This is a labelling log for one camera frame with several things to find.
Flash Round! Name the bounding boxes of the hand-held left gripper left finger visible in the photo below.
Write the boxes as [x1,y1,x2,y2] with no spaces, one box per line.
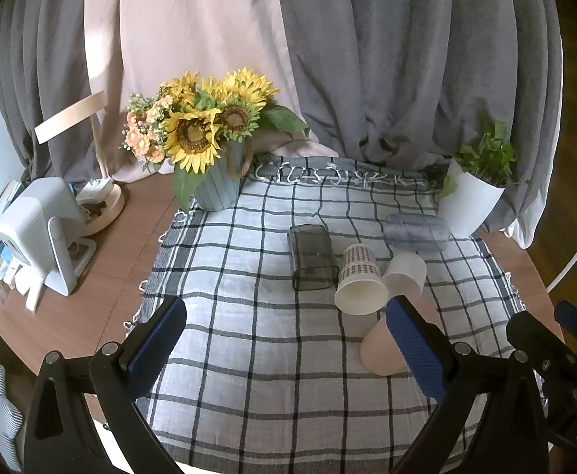
[22,296,188,474]

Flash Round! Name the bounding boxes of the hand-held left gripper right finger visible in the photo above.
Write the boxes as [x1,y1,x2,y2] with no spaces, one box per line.
[386,295,551,474]

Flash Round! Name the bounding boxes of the pink cup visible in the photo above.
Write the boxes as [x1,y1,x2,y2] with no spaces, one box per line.
[359,318,411,376]

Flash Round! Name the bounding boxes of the white cup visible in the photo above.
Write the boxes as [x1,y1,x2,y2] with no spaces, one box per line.
[382,252,428,300]

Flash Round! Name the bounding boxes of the patterned paper cup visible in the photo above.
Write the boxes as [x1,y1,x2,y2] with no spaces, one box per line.
[334,243,389,316]

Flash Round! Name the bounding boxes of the grey-blue translucent cup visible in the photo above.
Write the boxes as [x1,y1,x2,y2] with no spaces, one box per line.
[383,213,451,253]

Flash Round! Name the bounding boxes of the dark clear square cup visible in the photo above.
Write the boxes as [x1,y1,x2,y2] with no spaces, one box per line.
[287,224,341,292]

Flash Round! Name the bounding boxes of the white sheer curtain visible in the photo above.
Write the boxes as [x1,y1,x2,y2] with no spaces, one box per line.
[502,196,547,250]

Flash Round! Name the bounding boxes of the checked tablecloth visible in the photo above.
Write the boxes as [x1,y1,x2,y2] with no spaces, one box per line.
[123,155,548,471]

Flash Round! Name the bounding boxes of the beige desk lamp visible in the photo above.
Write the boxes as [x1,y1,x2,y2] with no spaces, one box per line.
[34,90,127,237]

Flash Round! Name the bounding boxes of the white plant pot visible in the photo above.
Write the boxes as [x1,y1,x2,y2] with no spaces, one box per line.
[436,158,507,239]

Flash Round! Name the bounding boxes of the white power adapter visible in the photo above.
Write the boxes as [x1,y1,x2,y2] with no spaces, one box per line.
[78,179,114,203]

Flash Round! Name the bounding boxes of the white desktop device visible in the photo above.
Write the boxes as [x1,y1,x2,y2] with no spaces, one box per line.
[0,178,97,312]

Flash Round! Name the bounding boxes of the blue-grey ribbed vase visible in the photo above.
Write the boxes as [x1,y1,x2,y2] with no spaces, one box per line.
[190,139,256,211]

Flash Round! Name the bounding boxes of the striped star cushion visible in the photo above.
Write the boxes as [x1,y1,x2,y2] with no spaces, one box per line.
[0,361,26,473]

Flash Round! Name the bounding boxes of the green leafy plant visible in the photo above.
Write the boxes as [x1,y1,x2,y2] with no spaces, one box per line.
[439,121,529,199]

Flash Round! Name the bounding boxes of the sunflower bouquet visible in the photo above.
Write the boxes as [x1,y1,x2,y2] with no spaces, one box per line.
[121,68,312,211]

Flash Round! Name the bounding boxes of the grey curtain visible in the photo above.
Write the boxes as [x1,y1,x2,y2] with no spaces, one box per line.
[269,0,566,248]
[0,0,103,184]

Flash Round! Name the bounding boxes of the pink curtain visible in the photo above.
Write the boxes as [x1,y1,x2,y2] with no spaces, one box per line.
[84,0,341,184]

